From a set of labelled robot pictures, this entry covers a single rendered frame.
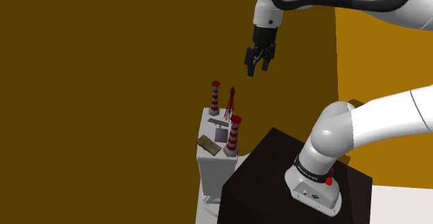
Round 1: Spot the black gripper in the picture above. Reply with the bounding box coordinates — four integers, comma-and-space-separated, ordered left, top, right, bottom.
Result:
244, 25, 278, 78

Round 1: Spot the red lattice tower figure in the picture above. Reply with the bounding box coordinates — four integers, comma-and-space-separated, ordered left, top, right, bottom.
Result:
223, 86, 237, 122

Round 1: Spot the red white lighthouse figure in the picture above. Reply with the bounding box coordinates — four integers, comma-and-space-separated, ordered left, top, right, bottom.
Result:
223, 115, 243, 158
208, 80, 222, 117

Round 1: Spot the grey flat remote control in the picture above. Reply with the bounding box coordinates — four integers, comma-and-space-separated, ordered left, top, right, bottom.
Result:
207, 117, 230, 128

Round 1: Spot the purple square tablet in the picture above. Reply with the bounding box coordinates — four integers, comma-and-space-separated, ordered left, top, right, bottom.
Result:
214, 127, 229, 144

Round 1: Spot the brown flat book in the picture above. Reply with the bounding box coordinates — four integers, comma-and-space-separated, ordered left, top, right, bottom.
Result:
196, 135, 223, 157

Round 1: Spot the white side table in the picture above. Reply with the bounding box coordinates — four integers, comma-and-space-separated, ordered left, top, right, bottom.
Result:
196, 107, 252, 218

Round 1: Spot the dark robot stand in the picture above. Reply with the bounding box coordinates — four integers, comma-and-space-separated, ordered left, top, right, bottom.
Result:
216, 126, 373, 224

